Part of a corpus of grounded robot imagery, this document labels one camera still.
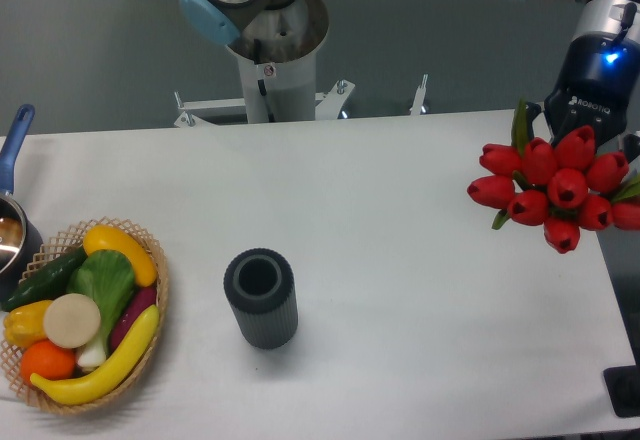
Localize white metal base frame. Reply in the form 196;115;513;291
173;73;430;128

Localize beige round disc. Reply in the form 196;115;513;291
43;293;101;349

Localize black device at table edge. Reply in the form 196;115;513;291
603;365;639;418

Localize purple eggplant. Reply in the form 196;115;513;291
109;286;156;353

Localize green bok choy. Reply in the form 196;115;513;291
66;250;135;372

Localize orange fruit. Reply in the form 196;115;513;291
20;340;75;384

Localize yellow bell pepper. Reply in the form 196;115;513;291
3;300;53;349

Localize dark grey ribbed vase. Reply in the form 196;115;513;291
223;248;298;350

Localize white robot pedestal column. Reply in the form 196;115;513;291
229;0;329;124

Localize green cucumber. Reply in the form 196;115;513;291
1;247;87;312

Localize blue handled saucepan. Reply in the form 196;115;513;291
1;104;42;302

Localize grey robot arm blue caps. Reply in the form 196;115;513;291
179;0;639;161

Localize yellow squash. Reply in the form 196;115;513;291
83;224;157;287

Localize red tulip bouquet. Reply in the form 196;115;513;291
467;100;639;254

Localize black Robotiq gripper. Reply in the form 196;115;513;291
525;34;640;165

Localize yellow banana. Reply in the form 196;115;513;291
30;305;160;406

